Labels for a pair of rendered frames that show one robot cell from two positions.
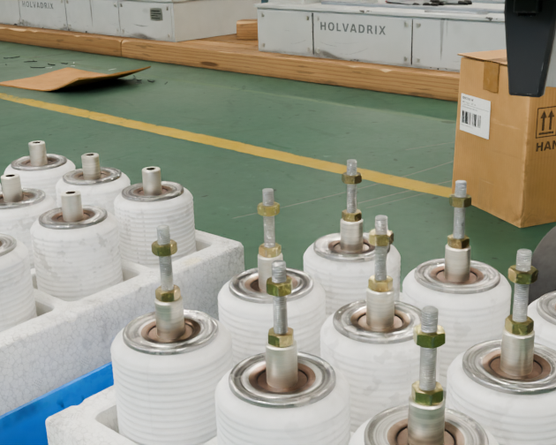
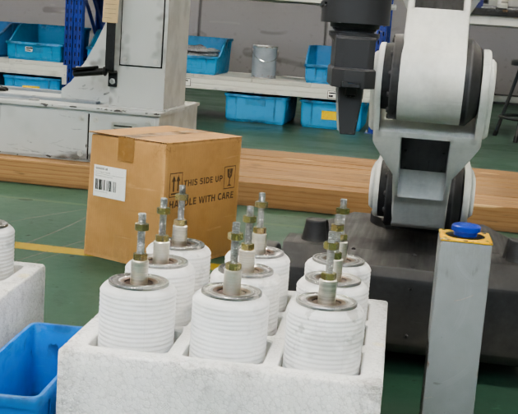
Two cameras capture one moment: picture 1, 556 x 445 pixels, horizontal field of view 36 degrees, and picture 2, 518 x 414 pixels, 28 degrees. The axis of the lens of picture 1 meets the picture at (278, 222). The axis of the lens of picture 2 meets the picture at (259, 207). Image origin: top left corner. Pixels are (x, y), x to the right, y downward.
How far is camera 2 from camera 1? 0.85 m
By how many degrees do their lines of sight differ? 35
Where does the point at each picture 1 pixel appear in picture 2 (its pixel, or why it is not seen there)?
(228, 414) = (218, 308)
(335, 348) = not seen: hidden behind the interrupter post
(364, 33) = not seen: outside the picture
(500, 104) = (136, 172)
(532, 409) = (353, 292)
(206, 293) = (30, 302)
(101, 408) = (87, 341)
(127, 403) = (126, 326)
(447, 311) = not seen: hidden behind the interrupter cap
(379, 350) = (260, 281)
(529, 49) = (350, 112)
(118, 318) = not seen: outside the picture
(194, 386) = (168, 309)
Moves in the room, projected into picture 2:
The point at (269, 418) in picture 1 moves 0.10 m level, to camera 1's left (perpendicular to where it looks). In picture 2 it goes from (244, 305) to (172, 314)
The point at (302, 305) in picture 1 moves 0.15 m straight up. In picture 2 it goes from (190, 269) to (196, 159)
